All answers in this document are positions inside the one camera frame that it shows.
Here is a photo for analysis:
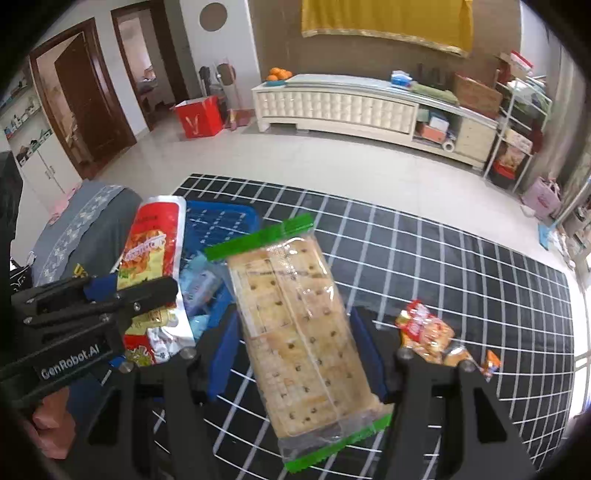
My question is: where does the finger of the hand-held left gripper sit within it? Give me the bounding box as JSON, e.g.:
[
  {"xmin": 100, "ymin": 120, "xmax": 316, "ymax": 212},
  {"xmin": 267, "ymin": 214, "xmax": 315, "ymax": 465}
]
[
  {"xmin": 10, "ymin": 274, "xmax": 118, "ymax": 310},
  {"xmin": 21, "ymin": 276, "xmax": 180, "ymax": 344}
]

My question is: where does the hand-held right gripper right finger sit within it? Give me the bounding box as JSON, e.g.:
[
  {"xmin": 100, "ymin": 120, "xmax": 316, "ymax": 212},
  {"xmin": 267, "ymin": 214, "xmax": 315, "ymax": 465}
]
[{"xmin": 351, "ymin": 309, "xmax": 539, "ymax": 480}]

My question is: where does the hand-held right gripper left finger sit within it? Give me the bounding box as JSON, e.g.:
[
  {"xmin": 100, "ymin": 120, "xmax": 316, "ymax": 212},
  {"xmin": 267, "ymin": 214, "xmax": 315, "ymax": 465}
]
[{"xmin": 83, "ymin": 318, "xmax": 241, "ymax": 480}]

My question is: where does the pale teal snack packet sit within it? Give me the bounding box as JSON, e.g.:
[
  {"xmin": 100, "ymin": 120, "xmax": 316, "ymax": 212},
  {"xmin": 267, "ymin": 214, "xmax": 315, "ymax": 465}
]
[{"xmin": 179, "ymin": 251, "xmax": 221, "ymax": 315}]

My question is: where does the red orange snack packet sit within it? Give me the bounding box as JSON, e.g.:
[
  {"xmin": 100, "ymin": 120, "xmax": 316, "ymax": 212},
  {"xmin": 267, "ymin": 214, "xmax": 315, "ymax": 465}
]
[{"xmin": 396, "ymin": 299, "xmax": 474, "ymax": 367}]

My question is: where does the large red chip bag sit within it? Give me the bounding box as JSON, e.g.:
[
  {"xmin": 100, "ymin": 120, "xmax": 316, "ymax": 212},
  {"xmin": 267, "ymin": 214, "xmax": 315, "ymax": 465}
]
[{"xmin": 111, "ymin": 195, "xmax": 195, "ymax": 367}]

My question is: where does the green-edged cracker packet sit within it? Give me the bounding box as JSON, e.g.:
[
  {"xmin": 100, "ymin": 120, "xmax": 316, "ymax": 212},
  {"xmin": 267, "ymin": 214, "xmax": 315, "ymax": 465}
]
[{"xmin": 204, "ymin": 213, "xmax": 393, "ymax": 474}]

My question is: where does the long orange snack bar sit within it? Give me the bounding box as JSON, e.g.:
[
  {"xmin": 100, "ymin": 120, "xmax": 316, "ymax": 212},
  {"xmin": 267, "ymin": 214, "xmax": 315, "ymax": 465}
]
[{"xmin": 481, "ymin": 349, "xmax": 502, "ymax": 381}]

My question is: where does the blue plastic basket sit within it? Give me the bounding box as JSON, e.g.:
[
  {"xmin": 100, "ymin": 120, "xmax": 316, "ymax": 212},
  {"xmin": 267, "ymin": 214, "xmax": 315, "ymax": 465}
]
[{"xmin": 175, "ymin": 200, "xmax": 262, "ymax": 342}]

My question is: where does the person's left hand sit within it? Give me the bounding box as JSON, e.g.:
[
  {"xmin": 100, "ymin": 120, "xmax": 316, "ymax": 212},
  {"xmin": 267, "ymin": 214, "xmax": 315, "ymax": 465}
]
[{"xmin": 31, "ymin": 385, "xmax": 78, "ymax": 460}]

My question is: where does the grey chair cover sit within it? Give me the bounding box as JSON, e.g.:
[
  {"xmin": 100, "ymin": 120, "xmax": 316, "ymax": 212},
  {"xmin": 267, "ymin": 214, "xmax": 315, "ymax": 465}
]
[{"xmin": 32, "ymin": 181, "xmax": 144, "ymax": 289}]

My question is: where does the black white checked tablecloth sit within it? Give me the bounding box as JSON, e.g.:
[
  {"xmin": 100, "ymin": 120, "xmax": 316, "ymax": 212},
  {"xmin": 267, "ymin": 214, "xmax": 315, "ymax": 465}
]
[{"xmin": 152, "ymin": 173, "xmax": 575, "ymax": 480}]

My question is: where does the white cupboard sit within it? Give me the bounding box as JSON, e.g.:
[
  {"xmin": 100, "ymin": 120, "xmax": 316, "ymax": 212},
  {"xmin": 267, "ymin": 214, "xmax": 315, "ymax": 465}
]
[{"xmin": 0, "ymin": 69, "xmax": 86, "ymax": 199}]

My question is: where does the red paper bag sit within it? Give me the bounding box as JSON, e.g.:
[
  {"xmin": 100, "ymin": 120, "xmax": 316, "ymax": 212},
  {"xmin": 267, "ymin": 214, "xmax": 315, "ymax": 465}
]
[{"xmin": 173, "ymin": 95, "xmax": 225, "ymax": 139}]

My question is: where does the brown wooden door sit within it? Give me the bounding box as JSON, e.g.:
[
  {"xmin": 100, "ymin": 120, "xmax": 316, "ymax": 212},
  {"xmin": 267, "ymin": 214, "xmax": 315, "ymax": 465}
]
[{"xmin": 30, "ymin": 18, "xmax": 137, "ymax": 181}]

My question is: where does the pink broom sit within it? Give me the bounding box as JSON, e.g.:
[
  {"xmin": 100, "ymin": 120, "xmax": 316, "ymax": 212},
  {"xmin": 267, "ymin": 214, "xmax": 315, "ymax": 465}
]
[{"xmin": 224, "ymin": 65, "xmax": 241, "ymax": 131}]

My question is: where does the pink bag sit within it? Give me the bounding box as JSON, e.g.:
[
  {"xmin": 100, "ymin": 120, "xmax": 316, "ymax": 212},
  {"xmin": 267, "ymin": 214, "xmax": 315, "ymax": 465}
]
[{"xmin": 522, "ymin": 176, "xmax": 561, "ymax": 220}]

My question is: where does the cream tv cabinet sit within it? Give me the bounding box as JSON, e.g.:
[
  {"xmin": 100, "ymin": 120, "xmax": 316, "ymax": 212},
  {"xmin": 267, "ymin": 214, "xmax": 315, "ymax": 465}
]
[{"xmin": 252, "ymin": 74, "xmax": 502, "ymax": 174}]

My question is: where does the plate of oranges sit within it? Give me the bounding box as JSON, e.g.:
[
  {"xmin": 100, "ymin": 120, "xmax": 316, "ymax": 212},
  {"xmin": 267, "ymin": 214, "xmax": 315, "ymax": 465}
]
[{"xmin": 265, "ymin": 67, "xmax": 294, "ymax": 88}]

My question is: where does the white metal rack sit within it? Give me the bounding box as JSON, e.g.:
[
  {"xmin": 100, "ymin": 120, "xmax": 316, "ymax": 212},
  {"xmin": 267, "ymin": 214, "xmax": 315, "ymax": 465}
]
[{"xmin": 482, "ymin": 76, "xmax": 552, "ymax": 190}]

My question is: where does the green folded cloth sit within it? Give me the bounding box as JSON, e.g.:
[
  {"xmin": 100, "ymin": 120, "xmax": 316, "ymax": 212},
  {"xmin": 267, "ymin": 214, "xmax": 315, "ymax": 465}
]
[{"xmin": 411, "ymin": 82, "xmax": 458, "ymax": 103}]

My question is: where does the brown cardboard box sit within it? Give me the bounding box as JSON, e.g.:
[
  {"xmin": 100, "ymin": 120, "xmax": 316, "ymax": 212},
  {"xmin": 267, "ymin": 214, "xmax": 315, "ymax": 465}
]
[{"xmin": 451, "ymin": 73, "xmax": 503, "ymax": 118}]

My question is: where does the red white box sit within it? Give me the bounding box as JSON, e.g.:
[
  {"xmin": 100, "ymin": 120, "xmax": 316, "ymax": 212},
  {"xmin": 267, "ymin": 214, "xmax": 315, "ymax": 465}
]
[{"xmin": 501, "ymin": 51, "xmax": 534, "ymax": 77}]

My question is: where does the yellow cloth cover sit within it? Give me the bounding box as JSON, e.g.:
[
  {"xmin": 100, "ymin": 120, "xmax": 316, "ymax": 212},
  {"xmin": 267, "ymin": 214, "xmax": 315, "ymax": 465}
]
[{"xmin": 300, "ymin": 0, "xmax": 474, "ymax": 58}]

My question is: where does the brown doorway frame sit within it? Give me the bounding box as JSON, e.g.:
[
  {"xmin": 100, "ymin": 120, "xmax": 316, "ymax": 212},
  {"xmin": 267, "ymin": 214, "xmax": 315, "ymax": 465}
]
[{"xmin": 111, "ymin": 0, "xmax": 178, "ymax": 132}]

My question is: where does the brown round wall decor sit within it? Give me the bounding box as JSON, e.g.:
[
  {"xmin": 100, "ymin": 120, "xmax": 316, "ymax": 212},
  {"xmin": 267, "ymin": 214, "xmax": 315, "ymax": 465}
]
[{"xmin": 199, "ymin": 2, "xmax": 228, "ymax": 31}]

